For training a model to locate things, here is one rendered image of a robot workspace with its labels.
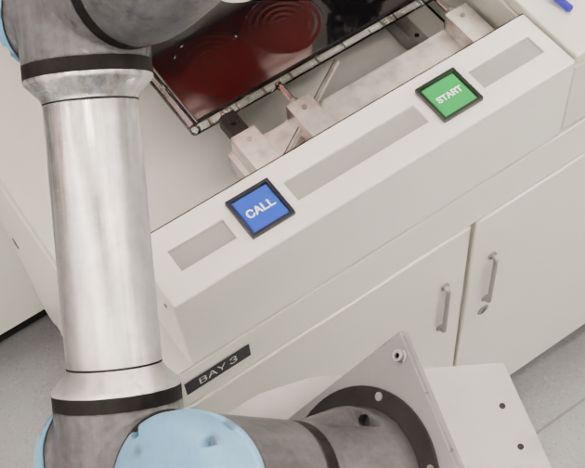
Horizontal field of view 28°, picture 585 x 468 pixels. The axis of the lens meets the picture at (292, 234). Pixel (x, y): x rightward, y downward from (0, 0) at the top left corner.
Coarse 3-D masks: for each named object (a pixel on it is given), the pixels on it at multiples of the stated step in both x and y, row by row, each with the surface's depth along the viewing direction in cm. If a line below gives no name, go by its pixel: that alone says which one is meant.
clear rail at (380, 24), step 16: (416, 0) 149; (432, 0) 150; (384, 16) 148; (400, 16) 148; (368, 32) 147; (336, 48) 146; (304, 64) 145; (320, 64) 146; (272, 80) 144; (288, 80) 144; (256, 96) 143; (224, 112) 141; (192, 128) 140; (208, 128) 141
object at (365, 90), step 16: (416, 48) 148; (432, 48) 148; (448, 48) 148; (384, 64) 147; (400, 64) 147; (416, 64) 147; (432, 64) 146; (368, 80) 146; (384, 80) 146; (400, 80) 145; (336, 96) 145; (352, 96) 144; (368, 96) 144; (336, 112) 143; (352, 112) 143; (288, 128) 142; (272, 144) 141; (288, 144) 141; (240, 176) 141
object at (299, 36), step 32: (256, 0) 151; (288, 0) 151; (320, 0) 151; (352, 0) 150; (384, 0) 150; (192, 32) 149; (224, 32) 149; (256, 32) 148; (288, 32) 148; (320, 32) 148; (352, 32) 148; (160, 64) 146; (192, 64) 146; (224, 64) 146; (256, 64) 146; (288, 64) 145; (192, 96) 143; (224, 96) 143
